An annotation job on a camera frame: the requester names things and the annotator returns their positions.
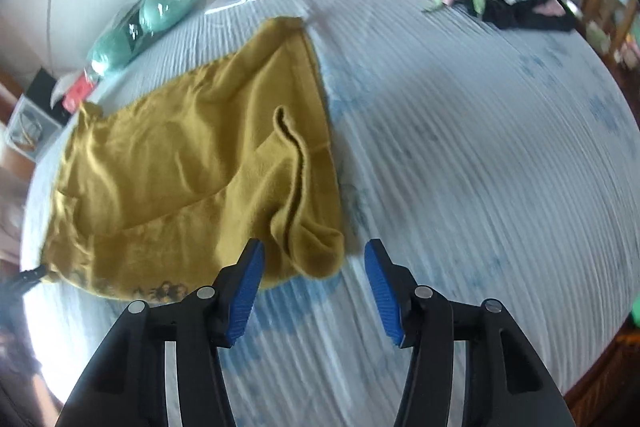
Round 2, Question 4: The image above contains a clear box with black lid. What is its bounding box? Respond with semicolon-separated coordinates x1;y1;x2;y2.
7;68;76;152

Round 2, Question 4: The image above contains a green packaged pillow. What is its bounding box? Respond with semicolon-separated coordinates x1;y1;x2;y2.
86;0;200;78

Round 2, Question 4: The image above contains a white striped bed sheet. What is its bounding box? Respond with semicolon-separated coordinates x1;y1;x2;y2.
20;0;638;427

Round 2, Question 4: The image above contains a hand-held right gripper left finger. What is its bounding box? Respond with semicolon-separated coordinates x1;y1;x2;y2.
56;239;266;427

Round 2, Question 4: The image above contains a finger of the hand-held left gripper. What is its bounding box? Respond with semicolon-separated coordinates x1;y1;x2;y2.
0;266;48;303

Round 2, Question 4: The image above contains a red card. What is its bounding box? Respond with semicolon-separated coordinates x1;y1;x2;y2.
62;74;93;112

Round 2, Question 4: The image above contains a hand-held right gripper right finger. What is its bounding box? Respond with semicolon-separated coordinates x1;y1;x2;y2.
363;238;577;427

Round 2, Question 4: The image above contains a mustard yellow garment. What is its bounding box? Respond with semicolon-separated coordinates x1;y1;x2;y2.
42;17;347;303

